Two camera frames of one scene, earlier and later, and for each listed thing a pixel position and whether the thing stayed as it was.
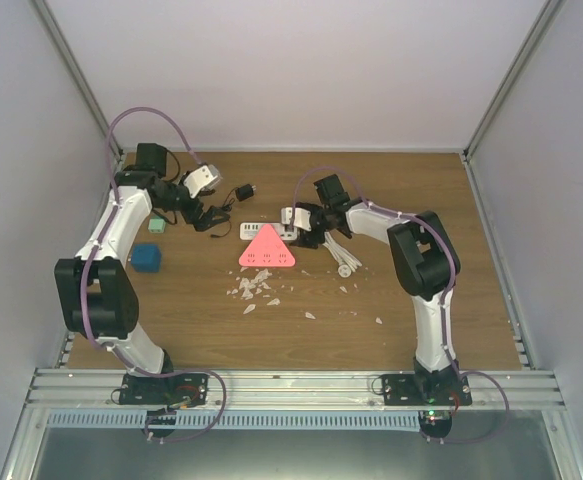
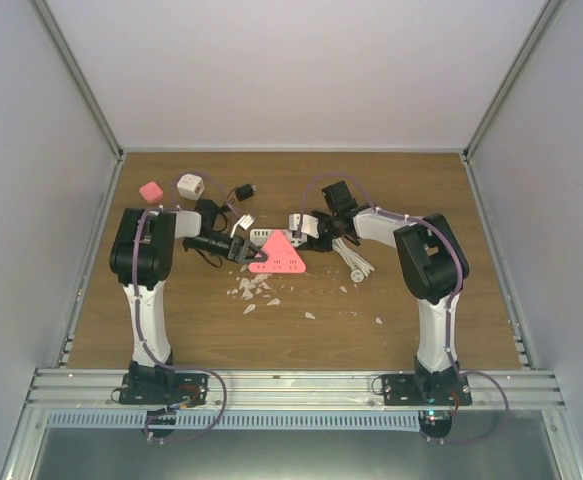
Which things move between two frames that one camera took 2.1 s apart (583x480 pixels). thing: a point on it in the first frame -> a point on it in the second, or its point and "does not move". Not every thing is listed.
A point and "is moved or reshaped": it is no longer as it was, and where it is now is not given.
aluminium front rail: x=73 y=389 does not move
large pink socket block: x=266 y=250 is moved or reshaped
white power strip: x=250 y=231 is moved or reshaped
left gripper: x=204 y=223 -> x=237 y=251
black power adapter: x=245 y=192 does not move
